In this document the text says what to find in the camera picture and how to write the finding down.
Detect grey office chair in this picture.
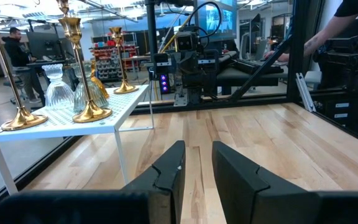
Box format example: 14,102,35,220
3,76,26,105

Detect large lit monitor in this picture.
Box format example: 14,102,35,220
196,0,238,42

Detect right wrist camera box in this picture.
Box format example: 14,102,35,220
175,30,199,53

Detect amber ribbed glass candle holder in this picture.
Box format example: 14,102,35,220
89,60,111,100

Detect white metal bracket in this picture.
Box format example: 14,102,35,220
295,72,318,113

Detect yellow cable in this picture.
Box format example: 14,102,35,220
158,14,195,54

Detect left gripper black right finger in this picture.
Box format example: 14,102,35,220
211,140,319,224

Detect dark desk monitor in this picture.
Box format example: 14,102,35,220
25,30,62,60

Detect person's forearm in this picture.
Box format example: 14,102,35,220
286,14,352,58

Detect grey metal mounting bracket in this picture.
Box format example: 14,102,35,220
173,92,189,108

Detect clear glass bottle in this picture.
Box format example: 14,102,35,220
41,63,75,109

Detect black padded bench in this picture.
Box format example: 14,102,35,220
215,65,289,88

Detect person's hand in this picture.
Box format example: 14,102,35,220
263,50,291,63

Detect red storage bin shelf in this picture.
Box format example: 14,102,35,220
89,42,138,82

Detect black cabinet white labels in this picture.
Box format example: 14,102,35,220
311,17,358,147

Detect person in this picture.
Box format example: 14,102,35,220
1,27,43,104
333,0,358,20

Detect grey-green ribbed glass candle holder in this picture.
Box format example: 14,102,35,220
72,61,109,113

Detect tall brass candlestick holder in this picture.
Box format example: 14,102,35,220
0,0,49,132
56,0,71,18

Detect black keyboard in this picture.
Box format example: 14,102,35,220
234,58,288,75

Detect black box purple lights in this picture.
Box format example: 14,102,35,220
158,73,170,95

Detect short brass candlestick holder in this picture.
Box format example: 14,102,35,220
109,26,140,95
57,16,114,124

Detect white perforated metal shelf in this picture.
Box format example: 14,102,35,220
0,83,155,195

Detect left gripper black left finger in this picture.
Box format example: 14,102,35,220
121,139,186,224

